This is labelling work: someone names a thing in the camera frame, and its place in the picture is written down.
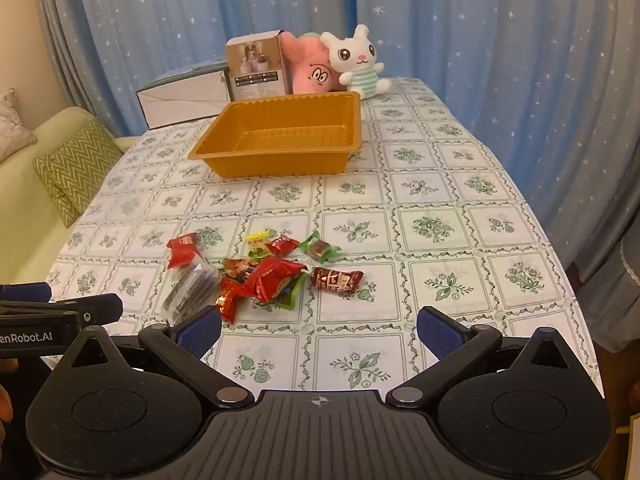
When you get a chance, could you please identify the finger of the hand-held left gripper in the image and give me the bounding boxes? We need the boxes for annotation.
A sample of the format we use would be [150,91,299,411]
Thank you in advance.
[0,282,53,302]
[0,293,124,324]

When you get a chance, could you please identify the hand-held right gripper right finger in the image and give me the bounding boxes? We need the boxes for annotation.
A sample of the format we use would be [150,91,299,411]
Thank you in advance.
[386,305,582,409]

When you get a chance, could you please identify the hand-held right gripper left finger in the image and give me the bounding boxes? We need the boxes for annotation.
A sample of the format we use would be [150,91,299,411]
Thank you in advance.
[61,304,256,409]

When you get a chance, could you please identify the red foil candy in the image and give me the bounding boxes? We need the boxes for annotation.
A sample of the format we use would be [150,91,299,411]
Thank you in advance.
[214,280,251,323]

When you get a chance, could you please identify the silver packet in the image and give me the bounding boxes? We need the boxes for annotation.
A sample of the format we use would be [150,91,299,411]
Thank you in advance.
[160,262,223,325]

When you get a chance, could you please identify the dark printed snack packet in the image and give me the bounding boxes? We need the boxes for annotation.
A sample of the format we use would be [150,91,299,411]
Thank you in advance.
[221,257,263,286]

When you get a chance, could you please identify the red square snack packet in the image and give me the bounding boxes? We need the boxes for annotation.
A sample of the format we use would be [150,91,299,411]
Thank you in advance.
[166,232,202,270]

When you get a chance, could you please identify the large red snack packet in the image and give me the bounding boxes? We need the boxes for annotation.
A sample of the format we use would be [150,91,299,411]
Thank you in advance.
[245,257,308,303]

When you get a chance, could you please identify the yellow green candy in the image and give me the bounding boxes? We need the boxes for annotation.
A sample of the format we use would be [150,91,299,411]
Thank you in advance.
[245,230,273,259]

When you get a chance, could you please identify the brown red snack packet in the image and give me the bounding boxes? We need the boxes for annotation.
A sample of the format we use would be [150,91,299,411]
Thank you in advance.
[311,266,365,295]

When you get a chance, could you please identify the small red candy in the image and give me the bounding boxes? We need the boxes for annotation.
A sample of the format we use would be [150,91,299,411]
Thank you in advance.
[265,234,301,257]

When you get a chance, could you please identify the orange plastic tray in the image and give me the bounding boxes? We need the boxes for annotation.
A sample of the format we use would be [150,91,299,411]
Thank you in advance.
[189,91,364,179]

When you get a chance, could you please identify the light green sofa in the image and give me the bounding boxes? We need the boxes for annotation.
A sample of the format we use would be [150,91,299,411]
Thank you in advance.
[0,105,146,281]

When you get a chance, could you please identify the green zigzag pillow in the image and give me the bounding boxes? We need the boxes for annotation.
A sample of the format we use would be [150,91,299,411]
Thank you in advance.
[32,120,126,216]
[50,185,87,229]

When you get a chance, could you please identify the beige patterned pillow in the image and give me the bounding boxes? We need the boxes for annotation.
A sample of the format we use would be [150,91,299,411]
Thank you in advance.
[0,89,38,163]

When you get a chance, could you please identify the grey lace-edged curtain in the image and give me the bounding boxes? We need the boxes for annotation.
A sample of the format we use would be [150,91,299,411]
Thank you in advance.
[572,232,640,381]

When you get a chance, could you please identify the large white cardboard box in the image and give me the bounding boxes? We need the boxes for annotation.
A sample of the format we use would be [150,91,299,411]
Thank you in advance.
[136,61,236,130]

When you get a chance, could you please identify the small brown cardboard box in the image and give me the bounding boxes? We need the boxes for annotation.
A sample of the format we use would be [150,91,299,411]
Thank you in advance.
[225,30,296,102]

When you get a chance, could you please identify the blue star-print curtain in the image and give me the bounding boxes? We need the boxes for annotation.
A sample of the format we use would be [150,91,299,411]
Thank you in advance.
[352,0,640,281]
[35,0,358,138]

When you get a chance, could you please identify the pink plush toy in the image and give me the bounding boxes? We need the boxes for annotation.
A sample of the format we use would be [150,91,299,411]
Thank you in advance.
[280,31,346,95]

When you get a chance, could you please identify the white rabbit plush toy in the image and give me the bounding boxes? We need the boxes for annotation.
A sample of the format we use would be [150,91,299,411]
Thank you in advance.
[320,24,391,98]

